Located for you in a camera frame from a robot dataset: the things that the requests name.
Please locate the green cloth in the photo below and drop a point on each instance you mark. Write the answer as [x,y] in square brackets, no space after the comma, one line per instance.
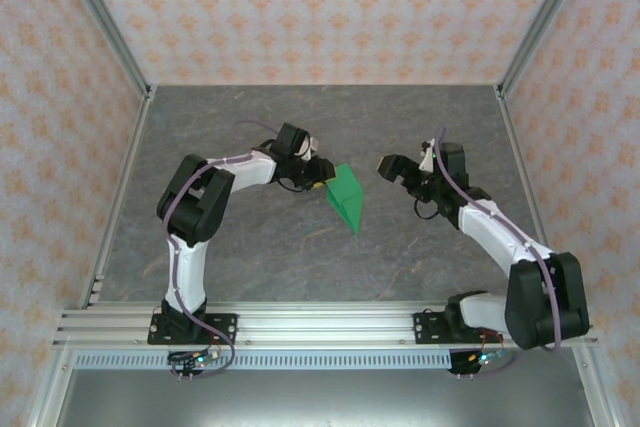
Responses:
[347,197]

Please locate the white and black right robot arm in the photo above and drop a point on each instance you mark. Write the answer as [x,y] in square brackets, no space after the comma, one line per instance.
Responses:
[495,232]

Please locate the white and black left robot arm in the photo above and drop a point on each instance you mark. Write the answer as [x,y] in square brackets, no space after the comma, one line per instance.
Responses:
[192,272]

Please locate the grey metal sheet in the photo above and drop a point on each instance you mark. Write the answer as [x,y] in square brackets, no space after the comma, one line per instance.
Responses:
[320,402]

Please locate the wide aluminium mounting beam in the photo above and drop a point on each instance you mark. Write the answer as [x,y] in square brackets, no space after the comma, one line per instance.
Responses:
[325,322]

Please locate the aluminium table side rail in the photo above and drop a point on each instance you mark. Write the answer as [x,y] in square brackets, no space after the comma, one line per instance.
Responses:
[530,197]
[120,197]

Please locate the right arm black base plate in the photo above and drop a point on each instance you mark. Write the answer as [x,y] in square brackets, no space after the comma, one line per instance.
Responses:
[425,329]

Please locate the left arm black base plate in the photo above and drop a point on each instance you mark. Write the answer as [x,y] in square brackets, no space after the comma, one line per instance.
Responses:
[225,327]

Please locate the aluminium frame post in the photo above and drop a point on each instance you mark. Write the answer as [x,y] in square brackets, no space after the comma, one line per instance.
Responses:
[107,27]
[542,22]

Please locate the short aluminium frame strut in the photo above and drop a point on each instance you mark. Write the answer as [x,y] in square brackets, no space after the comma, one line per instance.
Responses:
[47,397]
[597,397]

